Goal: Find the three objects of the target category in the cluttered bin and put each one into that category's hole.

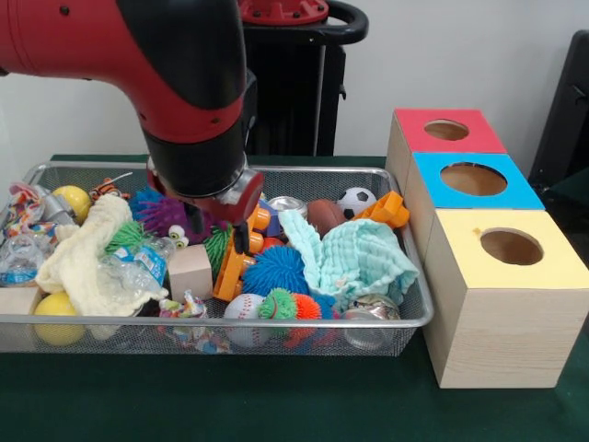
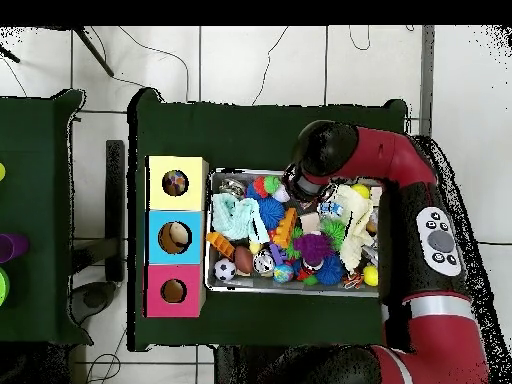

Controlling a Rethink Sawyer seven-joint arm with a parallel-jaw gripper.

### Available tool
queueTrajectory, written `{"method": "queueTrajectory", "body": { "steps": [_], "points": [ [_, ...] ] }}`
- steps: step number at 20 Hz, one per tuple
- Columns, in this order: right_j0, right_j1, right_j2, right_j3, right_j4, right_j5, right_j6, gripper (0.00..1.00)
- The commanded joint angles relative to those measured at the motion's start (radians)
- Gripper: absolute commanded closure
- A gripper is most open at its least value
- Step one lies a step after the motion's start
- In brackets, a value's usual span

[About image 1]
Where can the wooden box with three holes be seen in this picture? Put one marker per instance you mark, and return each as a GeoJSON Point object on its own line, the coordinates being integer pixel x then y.
{"type": "Point", "coordinates": [506, 336]}

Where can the small colourful patterned cloth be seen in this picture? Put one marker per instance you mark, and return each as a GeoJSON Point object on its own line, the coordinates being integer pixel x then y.
{"type": "Point", "coordinates": [184, 308]}

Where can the long orange toy block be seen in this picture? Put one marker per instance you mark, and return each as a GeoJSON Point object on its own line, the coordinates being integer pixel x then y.
{"type": "Point", "coordinates": [384, 209]}

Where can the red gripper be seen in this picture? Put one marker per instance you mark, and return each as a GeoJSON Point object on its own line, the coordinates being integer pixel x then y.
{"type": "Point", "coordinates": [246, 198]}

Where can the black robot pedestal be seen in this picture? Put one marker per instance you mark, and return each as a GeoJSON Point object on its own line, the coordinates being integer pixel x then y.
{"type": "Point", "coordinates": [299, 92]}

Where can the silver mesh bin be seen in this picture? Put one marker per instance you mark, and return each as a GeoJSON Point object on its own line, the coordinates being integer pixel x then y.
{"type": "Point", "coordinates": [322, 322]}

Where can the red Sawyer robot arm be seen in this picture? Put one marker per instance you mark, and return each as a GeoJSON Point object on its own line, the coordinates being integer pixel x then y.
{"type": "Point", "coordinates": [138, 46]}

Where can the dark green tablecloth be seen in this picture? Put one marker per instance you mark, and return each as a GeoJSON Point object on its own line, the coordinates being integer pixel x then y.
{"type": "Point", "coordinates": [230, 405]}
{"type": "Point", "coordinates": [575, 189]}

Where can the mint green cloth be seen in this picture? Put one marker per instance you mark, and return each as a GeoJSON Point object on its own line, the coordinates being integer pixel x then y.
{"type": "Point", "coordinates": [359, 258]}

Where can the black and white soccer ball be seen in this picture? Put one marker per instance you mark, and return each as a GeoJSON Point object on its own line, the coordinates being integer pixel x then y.
{"type": "Point", "coordinates": [356, 199]}

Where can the yellow ball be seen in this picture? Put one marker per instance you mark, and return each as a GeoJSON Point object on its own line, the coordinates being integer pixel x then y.
{"type": "Point", "coordinates": [53, 306]}
{"type": "Point", "coordinates": [76, 200]}

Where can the purple spiky rubber ball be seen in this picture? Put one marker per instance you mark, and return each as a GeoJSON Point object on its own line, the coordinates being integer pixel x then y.
{"type": "Point", "coordinates": [161, 212]}

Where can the wide orange studded block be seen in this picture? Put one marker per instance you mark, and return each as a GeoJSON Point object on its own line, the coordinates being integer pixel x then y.
{"type": "Point", "coordinates": [230, 276]}

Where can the brown toy football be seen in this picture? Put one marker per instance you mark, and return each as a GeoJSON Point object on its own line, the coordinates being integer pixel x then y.
{"type": "Point", "coordinates": [324, 214]}

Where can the cream yellow cloth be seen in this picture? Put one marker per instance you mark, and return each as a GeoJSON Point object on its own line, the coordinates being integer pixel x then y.
{"type": "Point", "coordinates": [78, 262]}

